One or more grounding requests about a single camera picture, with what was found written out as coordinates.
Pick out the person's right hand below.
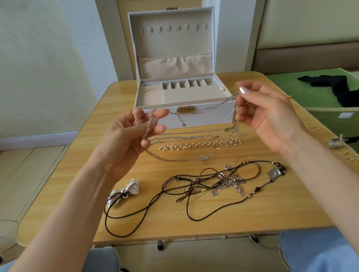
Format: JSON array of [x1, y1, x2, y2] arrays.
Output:
[[231, 74, 311, 160]]

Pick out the person's left hand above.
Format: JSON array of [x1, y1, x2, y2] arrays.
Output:
[[85, 104, 179, 186]]

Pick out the bow pendant cord necklace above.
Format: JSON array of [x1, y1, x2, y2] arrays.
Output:
[[99, 172, 187, 240]]

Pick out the square pendant cord necklace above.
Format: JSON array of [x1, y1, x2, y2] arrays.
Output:
[[180, 155, 293, 224]]

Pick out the thin silver chain necklace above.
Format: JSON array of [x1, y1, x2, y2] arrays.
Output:
[[148, 125, 234, 147]]

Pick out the silver link chain necklace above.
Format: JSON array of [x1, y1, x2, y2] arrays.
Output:
[[137, 93, 250, 170]]

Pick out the small earrings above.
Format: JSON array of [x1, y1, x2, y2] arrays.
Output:
[[283, 85, 359, 172]]

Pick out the white jewelry box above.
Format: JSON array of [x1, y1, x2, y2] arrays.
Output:
[[122, 1, 238, 136]]

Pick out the person's right forearm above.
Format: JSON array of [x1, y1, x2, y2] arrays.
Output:
[[285, 125, 359, 272]]

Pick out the person's left forearm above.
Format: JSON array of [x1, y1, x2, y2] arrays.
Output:
[[0, 161, 139, 272]]

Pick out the black cloth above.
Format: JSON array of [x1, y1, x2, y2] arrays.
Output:
[[297, 69, 359, 116]]

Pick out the beige padded wall panel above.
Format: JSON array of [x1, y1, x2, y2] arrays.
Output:
[[242, 0, 359, 81]]

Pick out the white cable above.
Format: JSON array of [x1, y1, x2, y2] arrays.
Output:
[[247, 229, 284, 258]]

